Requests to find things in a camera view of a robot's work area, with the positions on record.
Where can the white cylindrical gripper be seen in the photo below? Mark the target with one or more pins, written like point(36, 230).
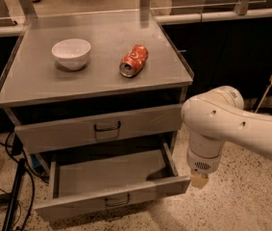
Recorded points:
point(202, 164)

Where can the grey drawer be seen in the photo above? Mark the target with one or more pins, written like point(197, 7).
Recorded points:
point(109, 175)
point(73, 132)

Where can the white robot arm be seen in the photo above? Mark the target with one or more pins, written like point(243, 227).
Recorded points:
point(215, 117)

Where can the grey top drawer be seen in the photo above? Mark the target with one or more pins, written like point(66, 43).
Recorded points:
point(73, 132)

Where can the grey metal drawer cabinet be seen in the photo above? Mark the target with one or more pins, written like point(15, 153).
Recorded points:
point(38, 89)

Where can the crushed orange soda can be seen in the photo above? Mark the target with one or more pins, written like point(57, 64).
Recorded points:
point(132, 63)

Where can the white ceramic bowl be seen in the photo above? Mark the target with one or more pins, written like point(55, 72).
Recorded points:
point(72, 53)

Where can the black floor stand bar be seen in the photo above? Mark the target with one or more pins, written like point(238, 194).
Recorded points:
point(7, 226)

